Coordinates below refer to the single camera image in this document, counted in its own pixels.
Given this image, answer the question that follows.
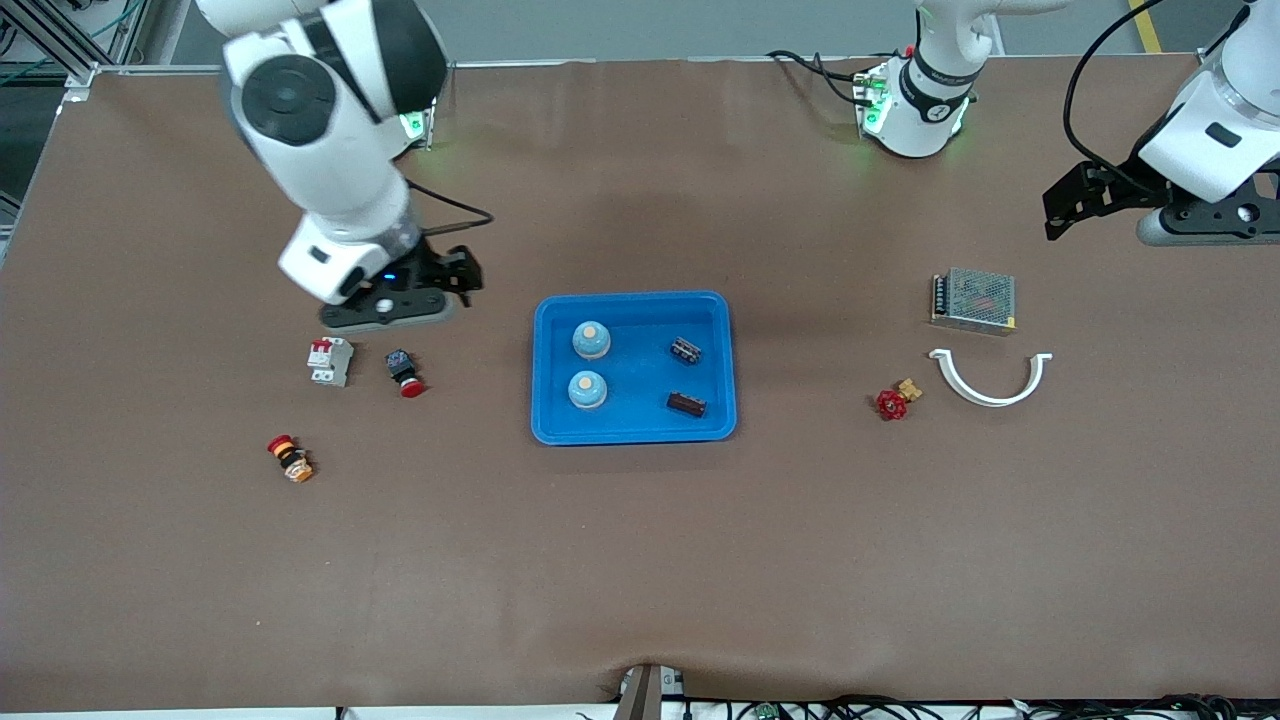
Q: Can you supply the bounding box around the blue plastic tray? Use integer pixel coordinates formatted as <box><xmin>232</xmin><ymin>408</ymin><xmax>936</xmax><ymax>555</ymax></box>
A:
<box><xmin>531</xmin><ymin>290</ymin><xmax>739</xmax><ymax>447</ymax></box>

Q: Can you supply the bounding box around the red mushroom pushbutton black body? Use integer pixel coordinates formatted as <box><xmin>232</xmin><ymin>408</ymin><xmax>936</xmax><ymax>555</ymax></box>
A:
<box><xmin>385</xmin><ymin>349</ymin><xmax>426</xmax><ymax>399</ymax></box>

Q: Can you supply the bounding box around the metal mesh power supply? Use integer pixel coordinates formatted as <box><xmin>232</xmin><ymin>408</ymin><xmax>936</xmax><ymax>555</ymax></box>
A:
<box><xmin>930</xmin><ymin>266</ymin><xmax>1017</xmax><ymax>337</ymax></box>

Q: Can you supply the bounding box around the yellow floor tape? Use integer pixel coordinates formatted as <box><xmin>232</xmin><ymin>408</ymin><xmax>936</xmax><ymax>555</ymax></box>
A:
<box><xmin>1128</xmin><ymin>0</ymin><xmax>1166</xmax><ymax>56</ymax></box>

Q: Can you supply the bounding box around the white curved pipe clamp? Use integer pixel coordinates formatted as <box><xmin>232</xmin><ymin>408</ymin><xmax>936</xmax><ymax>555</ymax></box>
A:
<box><xmin>928</xmin><ymin>348</ymin><xmax>1054</xmax><ymax>409</ymax></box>

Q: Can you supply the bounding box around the red yellow striped pushbutton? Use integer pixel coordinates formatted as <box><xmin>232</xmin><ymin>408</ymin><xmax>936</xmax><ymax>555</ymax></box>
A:
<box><xmin>266</xmin><ymin>434</ymin><xmax>315</xmax><ymax>485</ymax></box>

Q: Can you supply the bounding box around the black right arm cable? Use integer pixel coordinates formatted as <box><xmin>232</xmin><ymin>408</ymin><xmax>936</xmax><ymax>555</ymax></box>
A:
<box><xmin>403</xmin><ymin>178</ymin><xmax>496</xmax><ymax>241</ymax></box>

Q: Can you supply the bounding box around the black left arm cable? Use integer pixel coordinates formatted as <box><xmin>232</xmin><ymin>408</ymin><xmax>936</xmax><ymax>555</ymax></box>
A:
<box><xmin>1062</xmin><ymin>0</ymin><xmax>1171</xmax><ymax>196</ymax></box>

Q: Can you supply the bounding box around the white circuit breaker red switch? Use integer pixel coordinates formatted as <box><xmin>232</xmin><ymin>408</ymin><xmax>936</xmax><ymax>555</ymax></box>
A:
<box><xmin>307</xmin><ymin>336</ymin><xmax>355</xmax><ymax>389</ymax></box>

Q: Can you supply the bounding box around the brass valve red handle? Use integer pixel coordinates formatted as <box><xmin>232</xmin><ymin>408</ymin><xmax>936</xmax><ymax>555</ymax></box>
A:
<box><xmin>876</xmin><ymin>378</ymin><xmax>924</xmax><ymax>422</ymax></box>

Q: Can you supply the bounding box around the black cable at arm base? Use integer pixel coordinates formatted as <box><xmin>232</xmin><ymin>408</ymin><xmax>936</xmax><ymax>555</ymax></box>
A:
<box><xmin>765</xmin><ymin>48</ymin><xmax>873</xmax><ymax>109</ymax></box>

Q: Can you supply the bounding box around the aluminium frame structure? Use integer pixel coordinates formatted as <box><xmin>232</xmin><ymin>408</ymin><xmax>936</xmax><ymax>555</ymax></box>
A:
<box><xmin>0</xmin><ymin>0</ymin><xmax>201</xmax><ymax>91</ymax></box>

